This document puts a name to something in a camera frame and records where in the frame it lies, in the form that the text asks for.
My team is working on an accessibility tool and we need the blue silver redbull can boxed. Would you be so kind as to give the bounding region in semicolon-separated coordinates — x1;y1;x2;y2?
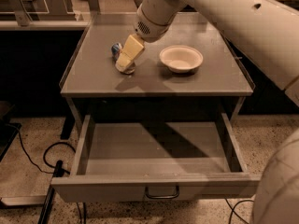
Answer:
111;43;135;75

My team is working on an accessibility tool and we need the open grey top drawer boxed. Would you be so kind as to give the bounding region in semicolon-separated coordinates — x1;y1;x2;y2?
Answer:
51;114;261;203

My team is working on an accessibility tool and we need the black floor cable right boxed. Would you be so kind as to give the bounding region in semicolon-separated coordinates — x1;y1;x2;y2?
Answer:
224;198;256;224

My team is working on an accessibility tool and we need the white horizontal rail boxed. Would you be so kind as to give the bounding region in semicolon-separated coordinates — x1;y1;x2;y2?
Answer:
0;21;89;31

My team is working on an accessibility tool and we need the black floor cable left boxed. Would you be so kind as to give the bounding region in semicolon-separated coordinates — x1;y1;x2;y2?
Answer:
6;122;77;175

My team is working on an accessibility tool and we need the black metal drawer handle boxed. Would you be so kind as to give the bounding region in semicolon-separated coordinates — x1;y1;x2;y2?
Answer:
145;186;180;200

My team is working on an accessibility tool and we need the black power strip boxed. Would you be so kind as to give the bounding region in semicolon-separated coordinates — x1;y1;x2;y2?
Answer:
37;160;63;224

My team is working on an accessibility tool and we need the white paper bowl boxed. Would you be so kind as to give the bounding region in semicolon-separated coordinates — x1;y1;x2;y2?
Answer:
159;45;204;74

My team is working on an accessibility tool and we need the grey cabinet with counter top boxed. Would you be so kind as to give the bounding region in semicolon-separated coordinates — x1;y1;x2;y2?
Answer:
59;11;256;135

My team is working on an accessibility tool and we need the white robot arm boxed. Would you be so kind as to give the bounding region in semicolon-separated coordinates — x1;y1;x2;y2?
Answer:
116;0;299;224

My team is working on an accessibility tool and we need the black floor cable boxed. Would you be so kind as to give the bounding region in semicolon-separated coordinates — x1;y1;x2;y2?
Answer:
6;122;77;175
224;198;256;224

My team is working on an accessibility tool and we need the grey background table left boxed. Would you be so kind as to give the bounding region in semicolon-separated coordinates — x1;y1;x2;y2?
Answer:
0;0;100;25

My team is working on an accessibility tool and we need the dark object at left edge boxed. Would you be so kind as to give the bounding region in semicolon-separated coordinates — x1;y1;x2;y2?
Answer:
0;101;21;161

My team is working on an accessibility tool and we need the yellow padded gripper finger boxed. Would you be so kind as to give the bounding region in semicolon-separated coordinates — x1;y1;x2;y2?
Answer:
116;34;145;72

